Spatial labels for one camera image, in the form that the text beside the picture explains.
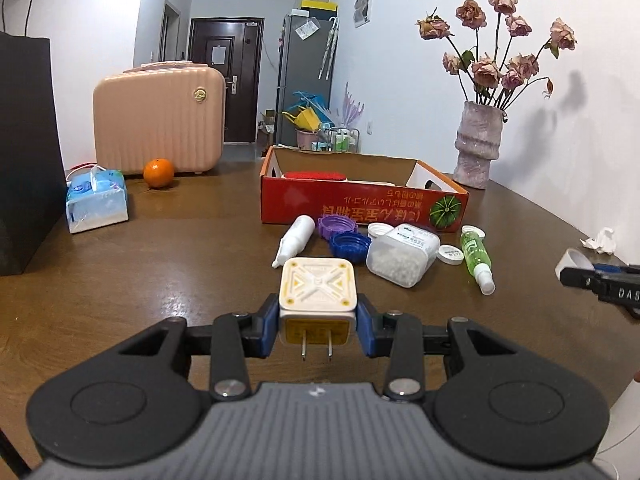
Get clear jar of white beads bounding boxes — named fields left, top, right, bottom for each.
left=366, top=225, right=442, bottom=289

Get cardboard boxes on floor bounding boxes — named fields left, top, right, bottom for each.
left=257, top=110, right=277, bottom=158

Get hanging white umbrellas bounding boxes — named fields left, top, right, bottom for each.
left=319, top=16, right=341, bottom=81

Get orange fruit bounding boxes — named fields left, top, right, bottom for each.
left=143, top=158, right=175, bottom=189

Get red cardboard box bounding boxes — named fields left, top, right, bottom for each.
left=259, top=145, right=471, bottom=234

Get green spray bottle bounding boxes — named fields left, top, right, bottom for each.
left=460, top=225, right=497, bottom=296

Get wire rack with bottles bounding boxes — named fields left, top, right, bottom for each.
left=312, top=122, right=361, bottom=153

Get white spray bottle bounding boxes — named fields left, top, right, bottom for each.
left=271, top=214, right=316, bottom=269

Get blue bottle cap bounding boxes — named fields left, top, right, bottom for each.
left=328, top=231, right=372, bottom=264

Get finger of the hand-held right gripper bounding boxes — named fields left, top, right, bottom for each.
left=556, top=264, right=613, bottom=292

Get blue and yellow umbrellas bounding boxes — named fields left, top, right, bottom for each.
left=282, top=91, right=333, bottom=131

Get white power adapter plug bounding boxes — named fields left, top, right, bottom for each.
left=278, top=256, right=358, bottom=363

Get blue tissue pack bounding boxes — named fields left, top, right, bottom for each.
left=65, top=164, right=130, bottom=234

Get pink suitcase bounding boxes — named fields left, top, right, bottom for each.
left=92, top=61, right=227, bottom=177

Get purple bottle cap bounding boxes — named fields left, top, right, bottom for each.
left=316, top=214, right=357, bottom=242

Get black paper bag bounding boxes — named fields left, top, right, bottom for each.
left=0, top=0, right=68, bottom=277

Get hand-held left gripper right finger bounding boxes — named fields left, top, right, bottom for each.
left=356, top=302, right=522, bottom=404

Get grey refrigerator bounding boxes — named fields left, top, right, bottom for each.
left=274, top=8, right=340, bottom=150

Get side door frame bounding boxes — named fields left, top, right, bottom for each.
left=159, top=2, right=182, bottom=63

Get dark brown entrance door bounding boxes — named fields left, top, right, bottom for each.
left=189, top=16, right=264, bottom=144

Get pink ceramic vase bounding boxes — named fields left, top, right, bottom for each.
left=452, top=101, right=508, bottom=190

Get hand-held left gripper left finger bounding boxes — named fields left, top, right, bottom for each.
left=107, top=294, right=282, bottom=402

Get dried pink roses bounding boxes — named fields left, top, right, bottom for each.
left=416, top=0, right=578, bottom=111

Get red sponge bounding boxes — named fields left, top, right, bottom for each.
left=282, top=170, right=348, bottom=183

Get purple feather decoration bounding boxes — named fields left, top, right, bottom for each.
left=340, top=82, right=368, bottom=131

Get crumpled white tissue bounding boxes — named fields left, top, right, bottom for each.
left=580, top=227, right=617, bottom=255

